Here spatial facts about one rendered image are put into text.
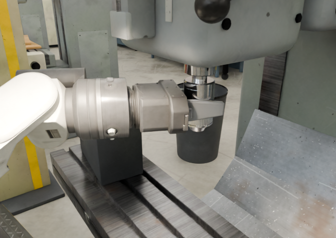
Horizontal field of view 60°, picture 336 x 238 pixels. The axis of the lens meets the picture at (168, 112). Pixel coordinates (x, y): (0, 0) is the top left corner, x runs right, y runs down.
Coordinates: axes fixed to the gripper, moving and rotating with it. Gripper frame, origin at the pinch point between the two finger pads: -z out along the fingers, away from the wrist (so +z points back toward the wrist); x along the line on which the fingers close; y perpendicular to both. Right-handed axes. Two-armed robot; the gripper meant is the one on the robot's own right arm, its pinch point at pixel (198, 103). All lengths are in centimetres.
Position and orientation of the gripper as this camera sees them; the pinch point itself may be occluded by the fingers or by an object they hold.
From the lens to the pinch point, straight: 45.3
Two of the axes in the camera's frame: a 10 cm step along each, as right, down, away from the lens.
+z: -9.8, 0.6, -1.9
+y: -0.1, 9.3, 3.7
